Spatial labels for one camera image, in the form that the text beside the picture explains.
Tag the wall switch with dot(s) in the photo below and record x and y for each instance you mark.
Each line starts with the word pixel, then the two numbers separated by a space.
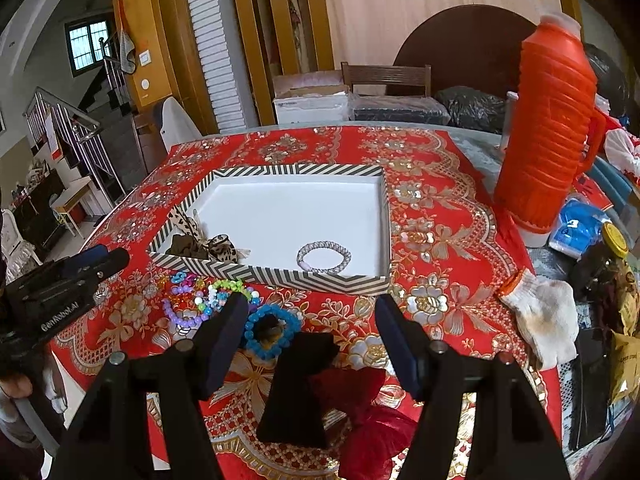
pixel 145 57

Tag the jar with yellow lid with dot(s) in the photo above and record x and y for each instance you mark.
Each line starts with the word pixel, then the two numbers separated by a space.
pixel 602 265

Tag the white cup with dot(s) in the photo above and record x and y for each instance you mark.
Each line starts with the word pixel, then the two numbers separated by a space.
pixel 510 120

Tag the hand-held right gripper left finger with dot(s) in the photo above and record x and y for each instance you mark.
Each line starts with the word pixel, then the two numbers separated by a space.
pixel 224 345

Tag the yellow snack bag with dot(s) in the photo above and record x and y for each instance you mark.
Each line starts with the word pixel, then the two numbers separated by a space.
pixel 627 355

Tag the wooden chair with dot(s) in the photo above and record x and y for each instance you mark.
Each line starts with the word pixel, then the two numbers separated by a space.
pixel 385 77

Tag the black flat case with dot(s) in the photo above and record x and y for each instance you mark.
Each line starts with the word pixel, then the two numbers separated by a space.
pixel 400 107

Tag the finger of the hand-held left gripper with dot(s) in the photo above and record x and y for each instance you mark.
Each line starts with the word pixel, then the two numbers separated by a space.
pixel 112 262
pixel 95 255

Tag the white work glove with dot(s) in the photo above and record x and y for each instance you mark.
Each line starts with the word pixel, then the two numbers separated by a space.
pixel 547 315

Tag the black plastic bag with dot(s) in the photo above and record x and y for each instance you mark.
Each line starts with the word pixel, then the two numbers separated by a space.
pixel 472 107

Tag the round dark tabletop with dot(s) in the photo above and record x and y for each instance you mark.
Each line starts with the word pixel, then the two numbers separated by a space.
pixel 470 40

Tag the metal stair railing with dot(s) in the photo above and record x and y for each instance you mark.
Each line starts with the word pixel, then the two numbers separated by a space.
pixel 75 130

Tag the hanging grey cloth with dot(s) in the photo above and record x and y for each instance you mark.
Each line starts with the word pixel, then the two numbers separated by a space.
pixel 127 52

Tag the striped shallow box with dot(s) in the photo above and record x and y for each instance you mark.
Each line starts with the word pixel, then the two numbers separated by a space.
pixel 300 210

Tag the person's left hand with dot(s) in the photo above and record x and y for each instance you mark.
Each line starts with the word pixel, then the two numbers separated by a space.
pixel 15 386

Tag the red white cloth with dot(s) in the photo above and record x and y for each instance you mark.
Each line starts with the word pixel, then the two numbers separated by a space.
pixel 622 145

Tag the white ribbed panel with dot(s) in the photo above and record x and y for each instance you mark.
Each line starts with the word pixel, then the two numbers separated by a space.
pixel 212 50

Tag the blue plastic packet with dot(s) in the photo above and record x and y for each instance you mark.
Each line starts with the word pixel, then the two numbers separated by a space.
pixel 580 227

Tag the white cardboard box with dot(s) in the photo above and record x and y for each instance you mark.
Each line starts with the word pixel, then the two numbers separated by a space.
pixel 310 105

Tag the black velvet pouch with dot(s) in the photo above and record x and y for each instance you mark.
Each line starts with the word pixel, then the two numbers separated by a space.
pixel 295 395

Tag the window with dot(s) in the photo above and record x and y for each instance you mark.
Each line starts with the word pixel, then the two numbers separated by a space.
pixel 90 45

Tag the red satin pouch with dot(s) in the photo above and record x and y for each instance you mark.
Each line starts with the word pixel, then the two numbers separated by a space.
pixel 380 440

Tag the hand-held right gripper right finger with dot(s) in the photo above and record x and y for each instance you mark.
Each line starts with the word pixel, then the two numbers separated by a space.
pixel 400 347

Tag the white small desk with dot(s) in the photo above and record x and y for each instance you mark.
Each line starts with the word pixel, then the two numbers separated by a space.
pixel 72 197

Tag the orange thermos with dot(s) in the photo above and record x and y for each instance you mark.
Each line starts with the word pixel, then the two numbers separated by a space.
pixel 547 125

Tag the black mesh item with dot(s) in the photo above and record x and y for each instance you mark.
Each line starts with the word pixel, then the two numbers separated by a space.
pixel 590 390

